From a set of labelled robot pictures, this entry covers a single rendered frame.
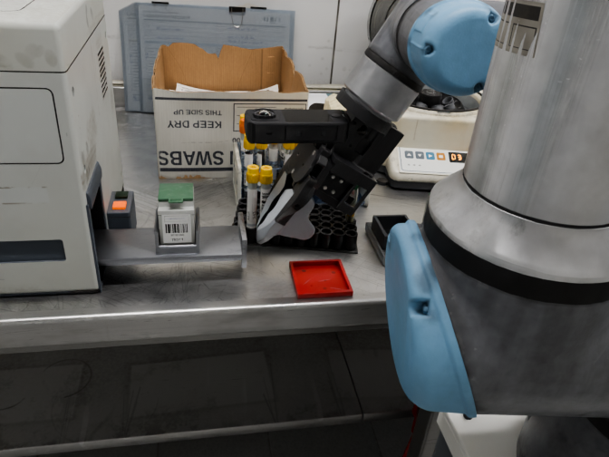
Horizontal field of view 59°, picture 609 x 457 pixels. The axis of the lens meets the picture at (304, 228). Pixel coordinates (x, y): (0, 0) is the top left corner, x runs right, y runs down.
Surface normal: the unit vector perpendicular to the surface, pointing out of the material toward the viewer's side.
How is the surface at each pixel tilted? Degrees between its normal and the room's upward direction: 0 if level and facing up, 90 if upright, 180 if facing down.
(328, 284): 0
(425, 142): 90
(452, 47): 85
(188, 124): 87
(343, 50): 90
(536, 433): 73
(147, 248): 0
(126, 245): 0
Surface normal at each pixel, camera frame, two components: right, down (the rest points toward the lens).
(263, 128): 0.18, 0.53
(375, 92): -0.23, 0.28
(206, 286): 0.07, -0.85
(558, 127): -0.44, 0.45
